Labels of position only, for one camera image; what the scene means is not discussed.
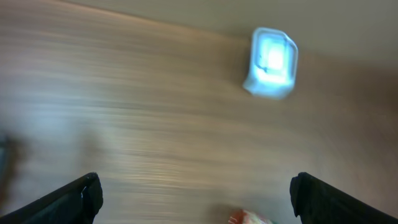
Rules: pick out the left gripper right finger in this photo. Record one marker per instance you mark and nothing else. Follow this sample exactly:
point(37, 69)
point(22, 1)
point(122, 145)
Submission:
point(316, 202)

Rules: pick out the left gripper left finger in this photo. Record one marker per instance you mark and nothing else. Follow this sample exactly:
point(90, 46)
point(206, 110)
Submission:
point(77, 202)

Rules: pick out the white jar green lid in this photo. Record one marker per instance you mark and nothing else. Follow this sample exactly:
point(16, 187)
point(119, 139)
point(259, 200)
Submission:
point(247, 217)

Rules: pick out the white barcode scanner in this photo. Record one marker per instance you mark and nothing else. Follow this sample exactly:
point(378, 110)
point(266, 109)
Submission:
point(273, 64)

